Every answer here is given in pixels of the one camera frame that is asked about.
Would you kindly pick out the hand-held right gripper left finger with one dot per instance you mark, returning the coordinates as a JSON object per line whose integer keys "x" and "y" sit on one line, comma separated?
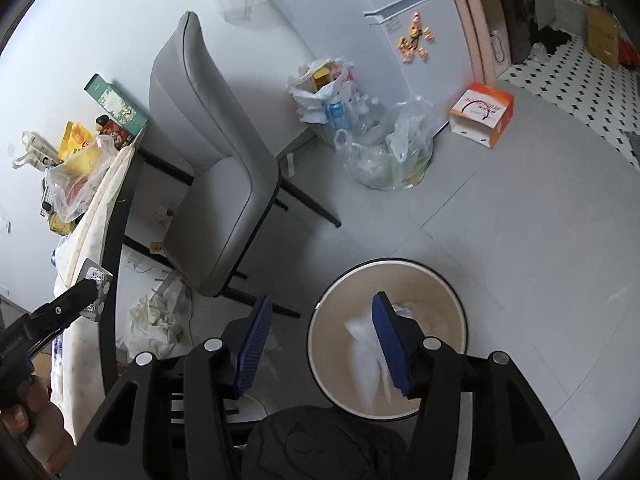
{"x": 252, "y": 350}

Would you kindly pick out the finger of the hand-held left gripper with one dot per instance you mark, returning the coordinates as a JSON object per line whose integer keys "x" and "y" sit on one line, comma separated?
{"x": 57, "y": 327}
{"x": 70, "y": 297}

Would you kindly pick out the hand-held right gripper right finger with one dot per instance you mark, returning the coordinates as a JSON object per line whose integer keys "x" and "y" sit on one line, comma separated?
{"x": 392, "y": 350}

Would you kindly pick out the printed paper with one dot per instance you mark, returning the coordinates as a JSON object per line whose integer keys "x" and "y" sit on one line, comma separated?
{"x": 97, "y": 280}

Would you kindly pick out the white tissue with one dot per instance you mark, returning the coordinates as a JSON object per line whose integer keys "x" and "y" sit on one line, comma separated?
{"x": 407, "y": 308}

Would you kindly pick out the cream trash bin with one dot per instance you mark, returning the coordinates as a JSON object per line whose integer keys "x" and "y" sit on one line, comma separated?
{"x": 440, "y": 310}

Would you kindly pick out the person's left hand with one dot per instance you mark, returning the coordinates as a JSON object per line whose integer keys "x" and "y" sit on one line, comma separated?
{"x": 40, "y": 425}

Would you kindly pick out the pile of crumpled white paper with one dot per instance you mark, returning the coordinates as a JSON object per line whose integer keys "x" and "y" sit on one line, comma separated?
{"x": 155, "y": 315}

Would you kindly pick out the large clear plastic bag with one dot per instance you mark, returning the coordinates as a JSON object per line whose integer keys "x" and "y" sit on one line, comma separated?
{"x": 75, "y": 190}

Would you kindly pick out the dark cloth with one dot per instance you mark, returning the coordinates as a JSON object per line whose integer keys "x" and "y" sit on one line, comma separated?
{"x": 325, "y": 445}

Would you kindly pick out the tall printed paper bag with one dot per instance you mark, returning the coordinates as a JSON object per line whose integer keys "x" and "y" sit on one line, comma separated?
{"x": 35, "y": 147}

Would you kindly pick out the yellow snack bag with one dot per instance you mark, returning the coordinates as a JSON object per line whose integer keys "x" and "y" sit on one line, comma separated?
{"x": 75, "y": 140}

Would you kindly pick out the red snack packet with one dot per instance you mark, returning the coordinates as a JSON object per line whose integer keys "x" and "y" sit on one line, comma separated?
{"x": 115, "y": 135}

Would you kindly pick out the clear bag of bottles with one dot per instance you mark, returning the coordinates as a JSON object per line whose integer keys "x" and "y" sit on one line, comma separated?
{"x": 400, "y": 160}

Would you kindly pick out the grey upholstered chair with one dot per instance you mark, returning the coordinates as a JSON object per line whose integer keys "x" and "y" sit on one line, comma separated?
{"x": 210, "y": 160}

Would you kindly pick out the green carton box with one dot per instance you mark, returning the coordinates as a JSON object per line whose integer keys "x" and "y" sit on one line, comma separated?
{"x": 115, "y": 102}

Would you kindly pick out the orange and white box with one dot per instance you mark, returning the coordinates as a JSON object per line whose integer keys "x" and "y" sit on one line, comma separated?
{"x": 482, "y": 110}

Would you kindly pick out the white plastic bag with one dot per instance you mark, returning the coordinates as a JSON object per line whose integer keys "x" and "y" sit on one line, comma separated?
{"x": 310, "y": 95}

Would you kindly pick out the yellow fridge magnet cluster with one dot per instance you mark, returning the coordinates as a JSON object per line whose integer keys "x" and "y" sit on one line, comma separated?
{"x": 415, "y": 37}

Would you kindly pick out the black bag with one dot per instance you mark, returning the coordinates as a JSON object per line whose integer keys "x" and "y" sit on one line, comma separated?
{"x": 520, "y": 10}

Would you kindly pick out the flat brown cardboard box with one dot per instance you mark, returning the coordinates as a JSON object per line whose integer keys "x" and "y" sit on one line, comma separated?
{"x": 602, "y": 35}

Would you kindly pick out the pink door frame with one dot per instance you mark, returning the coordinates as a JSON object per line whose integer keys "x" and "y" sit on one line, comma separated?
{"x": 475, "y": 20}

